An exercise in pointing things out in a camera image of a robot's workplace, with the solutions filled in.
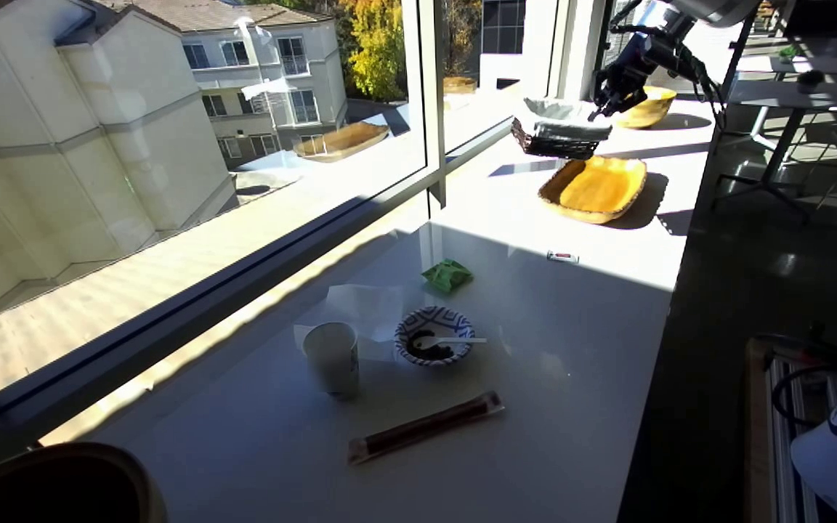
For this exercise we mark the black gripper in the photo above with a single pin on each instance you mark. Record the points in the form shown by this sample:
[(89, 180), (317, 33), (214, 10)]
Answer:
[(619, 85)]

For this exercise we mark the white and black woven box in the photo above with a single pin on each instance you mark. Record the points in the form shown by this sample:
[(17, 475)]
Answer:
[(558, 127)]

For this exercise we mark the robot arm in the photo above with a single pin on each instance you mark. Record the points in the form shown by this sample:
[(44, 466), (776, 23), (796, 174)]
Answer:
[(658, 42)]

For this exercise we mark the yellow bowl far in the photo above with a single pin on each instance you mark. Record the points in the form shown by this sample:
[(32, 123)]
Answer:
[(648, 111)]

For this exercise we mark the small clear wrapper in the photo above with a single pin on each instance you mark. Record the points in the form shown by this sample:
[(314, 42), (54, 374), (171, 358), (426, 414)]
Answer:
[(564, 255)]

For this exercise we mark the small green packet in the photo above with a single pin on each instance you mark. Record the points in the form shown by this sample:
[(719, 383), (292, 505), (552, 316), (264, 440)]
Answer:
[(446, 277)]

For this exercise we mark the white spoon in bowl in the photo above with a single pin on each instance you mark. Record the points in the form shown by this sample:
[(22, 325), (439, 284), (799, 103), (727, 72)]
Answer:
[(446, 341)]

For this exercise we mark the small blue patterned bowl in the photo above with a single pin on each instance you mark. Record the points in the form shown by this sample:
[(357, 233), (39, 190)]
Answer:
[(433, 321)]

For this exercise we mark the white paper cup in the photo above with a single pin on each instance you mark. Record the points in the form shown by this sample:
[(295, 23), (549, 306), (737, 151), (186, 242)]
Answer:
[(333, 354)]

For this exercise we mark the wrapped chopsticks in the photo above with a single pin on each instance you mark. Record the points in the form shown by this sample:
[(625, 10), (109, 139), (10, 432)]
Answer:
[(363, 448)]

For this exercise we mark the round wooden bowl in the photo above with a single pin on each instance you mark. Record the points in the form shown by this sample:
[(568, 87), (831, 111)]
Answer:
[(78, 483)]

